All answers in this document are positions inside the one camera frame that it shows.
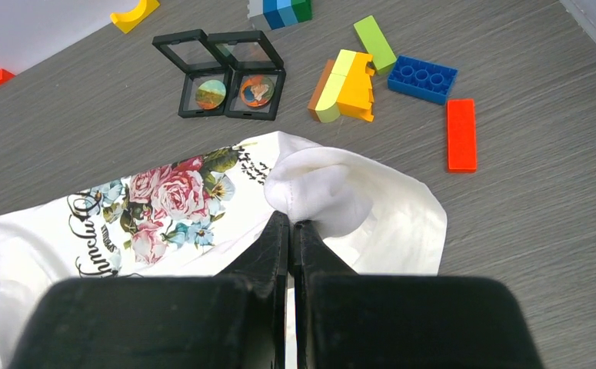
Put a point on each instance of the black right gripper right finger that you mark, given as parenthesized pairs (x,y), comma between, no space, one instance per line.
(349,320)

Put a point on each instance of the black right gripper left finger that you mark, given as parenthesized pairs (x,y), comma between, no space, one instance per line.
(235,319)

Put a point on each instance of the white floral t-shirt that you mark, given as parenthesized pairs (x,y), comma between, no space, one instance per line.
(194,217)

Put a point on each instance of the round landscape brooch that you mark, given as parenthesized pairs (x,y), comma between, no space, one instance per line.
(210,94)

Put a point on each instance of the round orange blue brooch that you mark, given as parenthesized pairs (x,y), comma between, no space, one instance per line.
(257,91)

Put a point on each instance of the red orange flat block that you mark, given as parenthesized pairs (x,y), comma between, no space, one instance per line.
(462,142)

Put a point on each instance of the black display case left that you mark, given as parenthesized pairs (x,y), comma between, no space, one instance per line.
(199,61)

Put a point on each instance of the black display case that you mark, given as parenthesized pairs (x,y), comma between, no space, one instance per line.
(199,61)
(258,74)

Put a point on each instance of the black display case right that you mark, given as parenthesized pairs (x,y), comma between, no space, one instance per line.
(258,74)

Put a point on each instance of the yellow orange block cluster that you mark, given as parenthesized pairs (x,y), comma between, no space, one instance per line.
(344,88)

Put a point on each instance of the blue studded brick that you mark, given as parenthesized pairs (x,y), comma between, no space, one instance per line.
(422,79)

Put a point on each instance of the lime green flat block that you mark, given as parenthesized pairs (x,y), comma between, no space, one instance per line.
(375,44)

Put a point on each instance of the stacked blue green blocks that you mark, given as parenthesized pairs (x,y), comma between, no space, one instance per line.
(267,15)

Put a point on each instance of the yellow arch block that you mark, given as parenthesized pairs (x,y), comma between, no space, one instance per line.
(127,21)

